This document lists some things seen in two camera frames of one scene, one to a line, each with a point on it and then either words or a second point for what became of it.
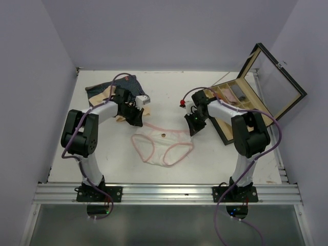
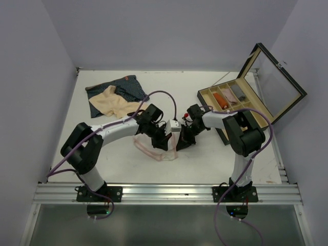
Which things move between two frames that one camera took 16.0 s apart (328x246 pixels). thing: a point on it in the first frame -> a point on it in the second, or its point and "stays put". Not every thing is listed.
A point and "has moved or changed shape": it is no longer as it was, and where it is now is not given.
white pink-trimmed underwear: x=161 y=147 has moved or changed shape
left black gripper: x=137 y=120 -> x=162 y=142
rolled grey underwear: x=238 y=91 stays put
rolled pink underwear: x=230 y=97 stays put
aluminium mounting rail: x=66 y=193 stays put
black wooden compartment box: x=264 y=84 stays put
